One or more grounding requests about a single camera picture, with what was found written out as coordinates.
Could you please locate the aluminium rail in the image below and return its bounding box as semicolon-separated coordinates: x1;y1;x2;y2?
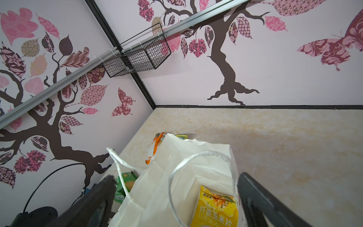
1;47;119;129
120;0;248;53

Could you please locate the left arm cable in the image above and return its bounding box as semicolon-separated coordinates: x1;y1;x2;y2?
22;162;87;213

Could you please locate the Foxs candy packet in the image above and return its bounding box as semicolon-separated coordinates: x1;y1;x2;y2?
175;134;188;140

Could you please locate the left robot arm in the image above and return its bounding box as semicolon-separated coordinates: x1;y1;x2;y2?
10;207;58;227

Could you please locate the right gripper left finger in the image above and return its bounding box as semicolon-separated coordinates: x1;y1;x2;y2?
47;176;116;227

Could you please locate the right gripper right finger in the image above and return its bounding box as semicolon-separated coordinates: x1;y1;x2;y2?
237;173;310;227

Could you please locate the white paper bag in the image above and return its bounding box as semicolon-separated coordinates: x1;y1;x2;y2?
109;134;245;227

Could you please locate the back aluminium rail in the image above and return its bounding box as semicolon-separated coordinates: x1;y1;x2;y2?
120;0;248;53

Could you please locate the green snack packet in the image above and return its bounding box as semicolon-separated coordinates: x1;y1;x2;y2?
113;171;139;204

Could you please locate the black wire basket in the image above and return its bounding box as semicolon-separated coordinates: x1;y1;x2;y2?
102;22;171;78

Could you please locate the left aluminium rail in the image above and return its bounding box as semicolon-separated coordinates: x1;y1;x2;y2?
1;47;119;129

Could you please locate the orange snack packet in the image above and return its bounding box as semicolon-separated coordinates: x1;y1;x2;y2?
145;132;166;165

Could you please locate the yellow corn chips packet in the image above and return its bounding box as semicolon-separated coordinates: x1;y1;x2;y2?
190;185;239;227

